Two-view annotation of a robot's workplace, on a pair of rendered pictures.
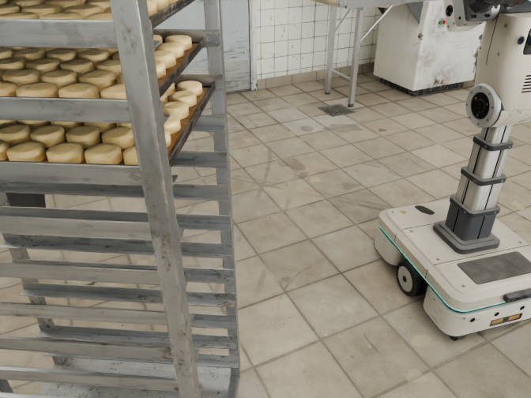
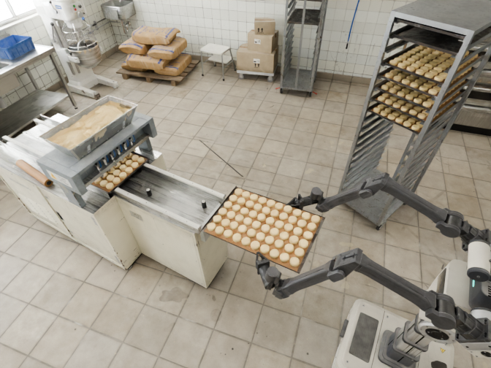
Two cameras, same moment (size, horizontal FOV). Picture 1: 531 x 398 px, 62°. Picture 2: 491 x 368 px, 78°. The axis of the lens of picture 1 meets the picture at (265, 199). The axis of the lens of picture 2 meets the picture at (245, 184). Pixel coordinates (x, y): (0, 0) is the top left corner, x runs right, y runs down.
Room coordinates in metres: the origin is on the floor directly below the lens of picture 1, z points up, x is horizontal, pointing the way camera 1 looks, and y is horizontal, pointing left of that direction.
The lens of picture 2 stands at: (1.30, -1.95, 2.41)
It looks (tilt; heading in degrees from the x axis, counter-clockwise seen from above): 45 degrees down; 136
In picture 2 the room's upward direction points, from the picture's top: 1 degrees counter-clockwise
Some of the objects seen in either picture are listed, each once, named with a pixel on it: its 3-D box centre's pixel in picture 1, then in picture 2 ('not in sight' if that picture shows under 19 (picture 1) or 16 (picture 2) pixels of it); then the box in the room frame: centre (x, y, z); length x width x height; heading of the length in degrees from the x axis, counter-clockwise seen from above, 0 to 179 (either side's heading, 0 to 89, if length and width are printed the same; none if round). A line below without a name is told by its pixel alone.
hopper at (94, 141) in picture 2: not in sight; (95, 128); (-0.60, -1.47, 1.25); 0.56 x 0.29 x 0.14; 106
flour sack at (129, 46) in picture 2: not in sight; (141, 42); (-3.67, 0.55, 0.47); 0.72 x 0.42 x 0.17; 116
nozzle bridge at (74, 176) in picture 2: not in sight; (107, 156); (-0.60, -1.47, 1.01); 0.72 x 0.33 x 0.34; 106
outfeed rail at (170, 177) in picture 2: not in sight; (116, 154); (-0.75, -1.36, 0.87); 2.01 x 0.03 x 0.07; 16
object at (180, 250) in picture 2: not in sight; (177, 230); (-0.12, -1.33, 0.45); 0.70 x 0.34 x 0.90; 16
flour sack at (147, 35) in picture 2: not in sight; (155, 35); (-3.39, 0.69, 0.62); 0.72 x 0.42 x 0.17; 32
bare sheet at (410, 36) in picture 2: not in sight; (446, 31); (0.75, 0.43, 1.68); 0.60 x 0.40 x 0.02; 85
